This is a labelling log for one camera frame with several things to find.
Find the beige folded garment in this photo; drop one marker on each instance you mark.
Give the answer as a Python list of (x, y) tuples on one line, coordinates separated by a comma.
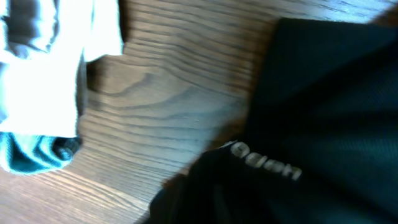
[(45, 46)]

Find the grey-blue folded garment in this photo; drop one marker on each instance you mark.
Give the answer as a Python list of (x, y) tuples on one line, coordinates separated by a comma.
[(30, 154)]

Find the black t-shirt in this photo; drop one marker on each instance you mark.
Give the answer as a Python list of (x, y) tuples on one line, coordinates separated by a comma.
[(320, 142)]

